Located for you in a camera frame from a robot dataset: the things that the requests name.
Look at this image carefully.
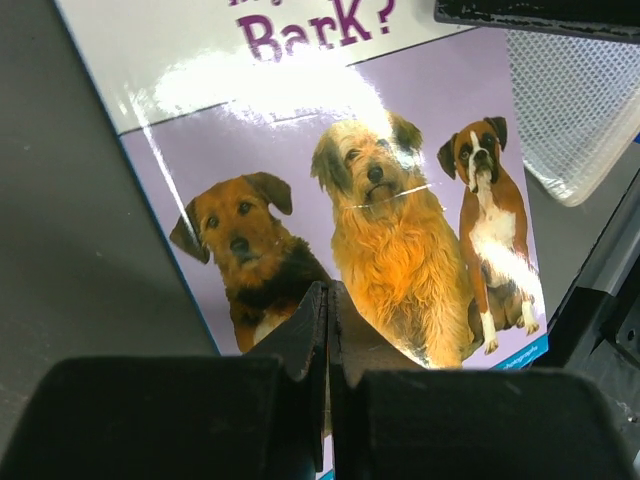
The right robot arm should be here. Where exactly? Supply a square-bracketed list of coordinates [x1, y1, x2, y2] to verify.
[435, 1, 639, 454]

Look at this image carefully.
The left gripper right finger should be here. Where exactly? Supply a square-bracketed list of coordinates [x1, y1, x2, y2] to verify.
[327, 282, 636, 479]

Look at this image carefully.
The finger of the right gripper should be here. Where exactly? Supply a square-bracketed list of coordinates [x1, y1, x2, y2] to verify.
[434, 0, 639, 45]

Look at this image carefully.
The dog book Why Dogs Bark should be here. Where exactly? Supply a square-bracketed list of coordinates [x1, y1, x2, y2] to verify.
[57, 1, 549, 370]

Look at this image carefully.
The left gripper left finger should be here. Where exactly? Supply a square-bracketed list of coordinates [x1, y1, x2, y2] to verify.
[1, 283, 328, 479]

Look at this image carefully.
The clear plastic file folder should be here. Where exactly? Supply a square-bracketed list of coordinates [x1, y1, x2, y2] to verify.
[506, 30, 639, 207]

